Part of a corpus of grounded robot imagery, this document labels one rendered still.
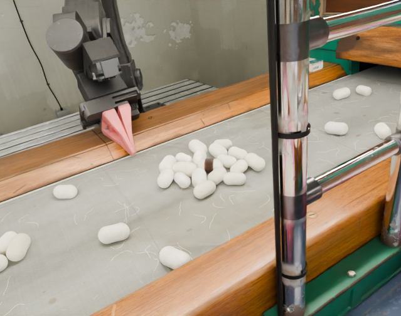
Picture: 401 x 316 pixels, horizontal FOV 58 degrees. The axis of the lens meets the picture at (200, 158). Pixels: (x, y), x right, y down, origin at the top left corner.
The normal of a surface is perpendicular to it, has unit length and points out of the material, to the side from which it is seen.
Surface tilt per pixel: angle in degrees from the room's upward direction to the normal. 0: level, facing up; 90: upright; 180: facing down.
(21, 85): 89
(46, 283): 0
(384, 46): 67
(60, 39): 47
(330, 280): 0
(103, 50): 42
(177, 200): 0
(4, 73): 90
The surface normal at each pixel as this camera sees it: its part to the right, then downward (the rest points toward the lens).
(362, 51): -0.82, -0.02
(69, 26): -0.06, -0.25
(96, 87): 0.25, -0.41
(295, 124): 0.08, 0.46
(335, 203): -0.12, -0.88
